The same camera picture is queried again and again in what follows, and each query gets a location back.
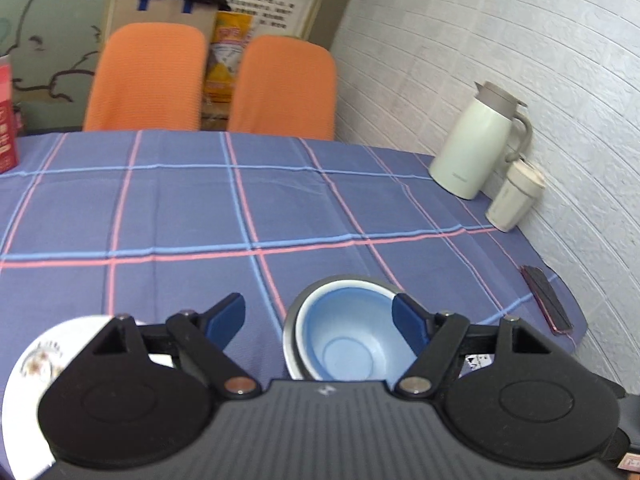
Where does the blue plastic bowl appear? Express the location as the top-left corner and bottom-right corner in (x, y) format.
(293, 279), (419, 383)

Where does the stainless steel bowl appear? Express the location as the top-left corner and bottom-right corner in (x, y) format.
(282, 274), (404, 380)

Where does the white floral plate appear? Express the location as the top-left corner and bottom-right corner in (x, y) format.
(0, 314), (174, 480)

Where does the playing card near edge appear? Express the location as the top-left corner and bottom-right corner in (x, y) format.
(458, 353), (495, 378)

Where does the black smartphone red case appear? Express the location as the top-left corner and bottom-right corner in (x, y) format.
(520, 266), (573, 335)

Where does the blue plaid tablecloth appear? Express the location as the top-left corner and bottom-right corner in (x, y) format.
(1, 130), (587, 382)

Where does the cream travel cup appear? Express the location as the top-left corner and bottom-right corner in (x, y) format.
(486, 159), (546, 232)

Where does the cream thermos jug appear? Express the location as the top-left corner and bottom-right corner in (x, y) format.
(428, 81), (533, 200)

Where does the red cracker box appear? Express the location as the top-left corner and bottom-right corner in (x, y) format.
(0, 55), (18, 174)

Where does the right orange chair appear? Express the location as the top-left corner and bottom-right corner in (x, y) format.
(227, 35), (337, 141)

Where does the orange chair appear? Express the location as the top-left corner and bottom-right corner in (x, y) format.
(227, 35), (337, 141)
(82, 23), (208, 131)

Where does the left orange chair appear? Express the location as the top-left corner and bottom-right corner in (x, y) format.
(82, 23), (208, 131)

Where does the yellow snack package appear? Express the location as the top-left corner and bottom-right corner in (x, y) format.
(203, 12), (253, 103)

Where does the brown paper bag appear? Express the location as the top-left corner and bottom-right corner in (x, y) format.
(103, 0), (218, 51)

